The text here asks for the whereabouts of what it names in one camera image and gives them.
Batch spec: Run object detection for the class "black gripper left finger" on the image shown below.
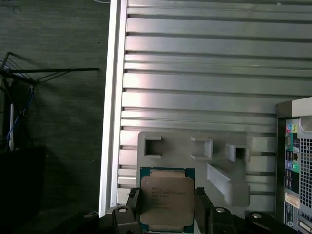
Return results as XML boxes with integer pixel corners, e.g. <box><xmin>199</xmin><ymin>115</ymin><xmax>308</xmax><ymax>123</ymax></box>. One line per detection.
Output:
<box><xmin>55</xmin><ymin>186</ymin><xmax>141</xmax><ymax>234</ymax></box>

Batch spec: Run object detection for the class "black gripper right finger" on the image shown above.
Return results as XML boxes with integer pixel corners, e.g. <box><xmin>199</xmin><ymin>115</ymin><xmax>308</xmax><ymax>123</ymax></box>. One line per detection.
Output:
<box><xmin>194</xmin><ymin>186</ymin><xmax>287</xmax><ymax>234</ymax></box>

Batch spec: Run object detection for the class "silver CPU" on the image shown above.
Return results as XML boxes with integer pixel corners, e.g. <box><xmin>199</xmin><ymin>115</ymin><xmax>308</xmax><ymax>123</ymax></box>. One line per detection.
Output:
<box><xmin>139</xmin><ymin>166</ymin><xmax>196</xmax><ymax>233</ymax></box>

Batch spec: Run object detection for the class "grey parts rack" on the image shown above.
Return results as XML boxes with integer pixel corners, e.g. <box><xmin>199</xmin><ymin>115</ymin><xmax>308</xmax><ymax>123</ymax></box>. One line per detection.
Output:
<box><xmin>137</xmin><ymin>130</ymin><xmax>252</xmax><ymax>220</ymax></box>

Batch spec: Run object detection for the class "black PC case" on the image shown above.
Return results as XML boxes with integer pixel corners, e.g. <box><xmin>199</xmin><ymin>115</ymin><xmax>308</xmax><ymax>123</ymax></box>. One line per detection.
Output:
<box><xmin>275</xmin><ymin>96</ymin><xmax>312</xmax><ymax>234</ymax></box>

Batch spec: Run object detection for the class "thin black metal stand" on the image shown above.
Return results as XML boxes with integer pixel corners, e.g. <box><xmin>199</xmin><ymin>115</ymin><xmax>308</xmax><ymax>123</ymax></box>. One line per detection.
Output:
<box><xmin>0</xmin><ymin>51</ymin><xmax>100</xmax><ymax>147</ymax></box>

